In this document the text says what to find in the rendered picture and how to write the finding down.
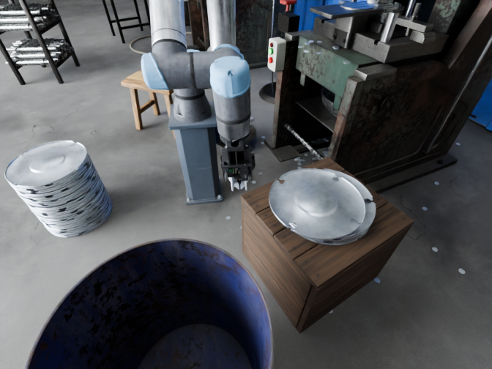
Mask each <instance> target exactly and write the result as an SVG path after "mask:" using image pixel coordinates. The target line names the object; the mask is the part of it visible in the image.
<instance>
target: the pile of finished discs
mask: <svg viewBox="0 0 492 369"><path fill-rule="evenodd" d="M324 170H325V171H329V172H332V173H334V174H335V175H336V176H337V177H336V178H335V177H334V178H332V180H333V181H335V182H338V181H339V179H338V178H339V177H340V178H342V177H343V178H344V179H346V180H348V181H349V182H350V183H352V184H353V186H355V187H356V188H357V189H358V191H359V192H360V193H361V195H362V197H363V199H364V201H365V206H366V213H365V219H364V220H363V222H362V224H359V223H358V221H357V220H355V219H352V220H351V223H352V224H354V225H359V226H360V227H359V228H358V229H357V230H356V231H354V232H353V233H351V234H349V235H348V236H345V237H341V238H338V239H313V238H309V237H306V236H303V235H300V234H299V235H300V236H302V237H303V238H305V239H308V240H310V241H312V242H316V243H319V244H323V245H346V244H349V243H352V242H355V241H357V240H358V238H361V237H362V236H364V235H365V234H366V233H367V231H368V229H369V228H370V226H371V224H372V222H373V220H374V217H375V215H376V204H375V203H374V202H371V201H372V200H373V199H372V197H373V196H372V195H371V194H370V192H369V191H368V189H367V188H366V187H365V186H364V185H363V184H361V183H360V182H359V181H357V180H356V179H355V178H353V177H351V176H349V175H347V174H344V173H342V172H339V171H335V170H332V169H327V168H324ZM289 225H290V228H296V226H297V225H296V223H289Z"/></svg>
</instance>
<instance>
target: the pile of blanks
mask: <svg viewBox="0 0 492 369"><path fill-rule="evenodd" d="M10 185H11V186H12V187H13V188H14V189H15V191H16V192H17V194H18V195H19V196H20V197H21V198H22V199H23V200H24V201H25V203H26V204H27V205H28V206H29V208H30V210H31V211H33V213H35V215H36V216H37V217H38V218H39V219H40V221H41V222H42V223H43V224H44V226H45V227H46V228H47V229H48V231H50V232H51V233H52V234H53V235H55V236H59V237H75V236H80V235H81V234H82V235H83V234H86V233H89V232H90V231H93V230H94V229H95V228H97V227H98V226H100V225H101V224H102V223H103V222H104V221H105V220H106V219H107V218H108V216H109V215H110V213H111V210H112V206H113V204H112V200H111V198H110V196H109V194H108V191H107V190H106V188H105V185H104V183H103V181H102V180H101V178H100V175H99V174H98V172H97V170H96V168H95V167H94V163H93V161H92V159H91V158H90V156H89V154H88V152H87V156H86V160H85V162H84V163H83V165H82V166H81V167H80V168H79V169H78V170H75V172H74V173H72V174H70V175H69V176H67V177H65V178H63V179H61V180H59V181H57V182H54V183H51V184H47V185H43V186H39V187H18V186H16V185H13V184H10Z"/></svg>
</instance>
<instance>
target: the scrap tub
mask: <svg viewBox="0 0 492 369"><path fill-rule="evenodd" d="M273 359H274V334H273V328H272V319H271V316H270V312H269V308H268V305H267V301H266V299H265V297H264V294H263V292H262V290H261V288H260V286H259V284H258V283H257V281H256V279H255V278H254V277H253V276H252V274H251V273H250V271H249V270H248V269H247V268H246V267H245V266H244V265H243V264H242V263H241V262H240V261H239V260H238V259H237V258H235V257H234V256H232V255H231V254H230V253H228V252H226V251H225V250H223V249H221V248H219V247H217V246H215V245H212V244H209V243H207V242H202V241H199V240H195V239H184V238H171V239H158V240H154V241H150V242H145V243H143V244H139V245H136V246H134V247H131V248H128V249H126V250H124V251H122V252H120V253H117V254H116V255H114V256H112V257H110V258H109V259H107V260H106V261H104V262H102V263H101V264H100V265H98V266H96V267H95V268H94V269H93V270H92V271H90V272H89V273H88V274H87V275H85V276H84V277H83V278H82V279H81V280H79V281H78V282H77V283H76V284H75V285H74V286H73V287H72V288H71V289H70V291H69V292H68V293H67V294H66V295H65V296H64V297H63V299H62V300H61V301H60V303H59V304H58V305H57V306H56V307H55V309H54V310H53V312H52V313H51V314H50V316H49V317H48V319H47V321H46V322H45V324H44V326H43V327H42V329H41V331H40V333H39V335H38V336H37V339H36V340H35V342H34V345H33V347H32V350H31V352H30V355H29V358H28V360H27V363H26V367H25V369H272V366H273Z"/></svg>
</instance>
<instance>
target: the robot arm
mask: <svg viewBox="0 0 492 369"><path fill-rule="evenodd" d="M206 2H207V12H208V20H209V37H210V45H211V46H210V47H209V48H208V50H207V51H198V50H194V49H190V50H187V42H186V31H185V10H184V0H149V8H150V22H151V36H152V53H145V54H144V55H143V56H142V57H141V69H142V74H143V79H144V81H145V83H146V85H147V86H148V87H149V88H150V89H156V90H168V91H169V89H173V90H174V94H175V100H174V117H175V118H176V119H177V120H179V121H181V122H187V123H193V122H200V121H203V120H205V119H207V118H208V117H209V116H210V115H211V113H212V112H211V106H210V104H209V101H208V99H207V98H206V95H205V89H212V91H213V97H214V102H215V113H216V120H217V130H218V132H219V134H220V140H221V141H222V142H223V143H225V147H224V148H223V149H222V153H223V155H221V156H220V159H221V168H222V170H223V180H224V182H226V174H225V172H226V173H227V176H228V179H229V180H230V182H231V189H232V191H234V187H236V188H237V189H242V188H243V187H244V186H245V190H247V182H248V180H249V178H250V177H251V181H252V180H253V172H252V170H253V169H254V168H255V166H256V163H255V158H254V157H255V154H251V152H252V147H250V146H249V144H245V143H246V142H247V141H248V140H249V139H250V131H251V122H253V121H254V118H253V117H251V107H250V83H251V77H250V71H249V65H248V63H247V62H246V61H245V60H244V56H243V54H241V53H240V51H239V49H238V47H236V0H206ZM238 179H240V186H239V180H238Z"/></svg>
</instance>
